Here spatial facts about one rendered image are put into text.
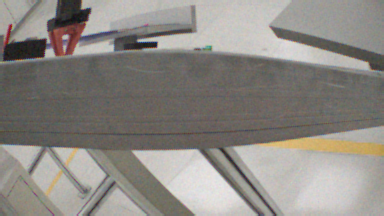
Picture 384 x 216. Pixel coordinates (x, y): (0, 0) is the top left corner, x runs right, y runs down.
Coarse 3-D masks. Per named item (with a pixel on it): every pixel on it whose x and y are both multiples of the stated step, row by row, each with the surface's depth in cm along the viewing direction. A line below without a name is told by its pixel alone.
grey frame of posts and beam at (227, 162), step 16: (208, 160) 140; (224, 160) 138; (240, 160) 141; (224, 176) 142; (240, 176) 141; (240, 192) 145; (256, 192) 145; (0, 208) 35; (256, 208) 146; (272, 208) 148
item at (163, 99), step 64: (0, 64) 39; (64, 64) 43; (128, 64) 46; (192, 64) 49; (256, 64) 52; (0, 128) 39; (64, 128) 43; (128, 128) 46; (192, 128) 49; (256, 128) 52; (320, 128) 56
